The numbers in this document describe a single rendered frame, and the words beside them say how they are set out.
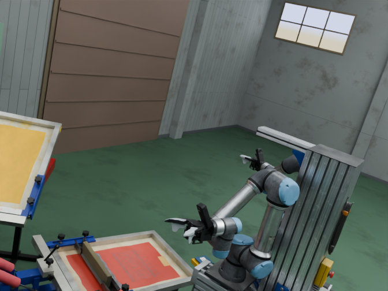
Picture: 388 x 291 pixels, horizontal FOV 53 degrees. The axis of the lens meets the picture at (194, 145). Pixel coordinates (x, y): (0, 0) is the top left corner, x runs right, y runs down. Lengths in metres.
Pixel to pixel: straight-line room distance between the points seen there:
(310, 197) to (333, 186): 0.13
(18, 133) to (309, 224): 2.05
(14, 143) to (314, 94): 9.26
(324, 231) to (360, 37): 9.26
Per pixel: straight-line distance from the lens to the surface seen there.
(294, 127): 11.44
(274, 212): 1.92
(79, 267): 2.54
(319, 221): 2.10
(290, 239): 2.18
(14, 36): 5.85
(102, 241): 2.75
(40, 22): 6.03
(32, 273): 2.33
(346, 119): 11.08
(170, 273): 2.64
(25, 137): 3.02
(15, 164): 2.88
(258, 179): 1.94
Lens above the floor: 2.44
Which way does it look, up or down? 16 degrees down
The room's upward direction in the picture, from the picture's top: 15 degrees clockwise
